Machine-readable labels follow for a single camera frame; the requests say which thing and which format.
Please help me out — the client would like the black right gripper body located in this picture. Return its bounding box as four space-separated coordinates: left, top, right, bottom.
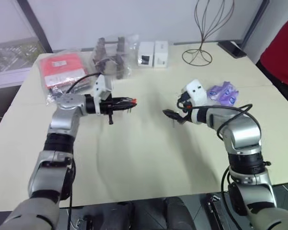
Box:
176 92 195 115

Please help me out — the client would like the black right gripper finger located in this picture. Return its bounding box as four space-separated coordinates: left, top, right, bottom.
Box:
176 113 193 125
162 109 183 121

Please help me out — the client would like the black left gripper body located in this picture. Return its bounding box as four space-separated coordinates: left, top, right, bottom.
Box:
97 95 119 126

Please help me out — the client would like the black red hex key holder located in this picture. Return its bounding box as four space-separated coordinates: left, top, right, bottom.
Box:
120 98 138 114

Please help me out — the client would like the purple packet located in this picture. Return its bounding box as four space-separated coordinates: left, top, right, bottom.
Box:
218 89 240 106
206 85 222 100
219 80 234 93

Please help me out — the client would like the clear bag with brown parts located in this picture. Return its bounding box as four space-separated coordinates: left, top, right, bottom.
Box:
90 35 140 80

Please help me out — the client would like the clear bag with black parts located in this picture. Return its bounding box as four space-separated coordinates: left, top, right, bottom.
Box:
46 81 93 105

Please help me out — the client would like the white box with dark window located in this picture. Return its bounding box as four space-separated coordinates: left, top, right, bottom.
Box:
137 41 156 67

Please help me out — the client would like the plain white box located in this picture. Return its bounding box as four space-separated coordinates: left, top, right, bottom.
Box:
153 40 169 68

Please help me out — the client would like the red package in clear bag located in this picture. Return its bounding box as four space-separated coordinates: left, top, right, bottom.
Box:
37 52 90 90

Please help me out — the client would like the black flat phone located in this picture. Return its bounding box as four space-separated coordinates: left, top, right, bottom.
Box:
217 40 247 58

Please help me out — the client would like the person in red shirt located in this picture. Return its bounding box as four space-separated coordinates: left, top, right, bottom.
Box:
255 11 288 96

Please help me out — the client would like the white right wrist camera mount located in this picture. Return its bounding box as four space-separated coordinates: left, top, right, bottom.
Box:
181 79 208 106

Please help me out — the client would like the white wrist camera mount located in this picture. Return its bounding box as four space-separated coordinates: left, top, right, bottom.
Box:
181 79 208 106
93 74 115 101

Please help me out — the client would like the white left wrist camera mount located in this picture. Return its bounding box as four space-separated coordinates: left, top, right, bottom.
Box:
93 74 115 101

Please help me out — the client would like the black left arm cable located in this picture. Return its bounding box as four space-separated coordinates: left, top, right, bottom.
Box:
66 73 100 94

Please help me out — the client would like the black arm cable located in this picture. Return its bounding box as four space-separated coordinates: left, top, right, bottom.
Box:
66 73 100 94
191 103 254 135

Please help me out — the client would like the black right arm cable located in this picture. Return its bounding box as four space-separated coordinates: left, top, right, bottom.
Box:
191 103 254 135

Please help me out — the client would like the brown wire stand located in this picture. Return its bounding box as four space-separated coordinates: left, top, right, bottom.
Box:
181 0 236 66

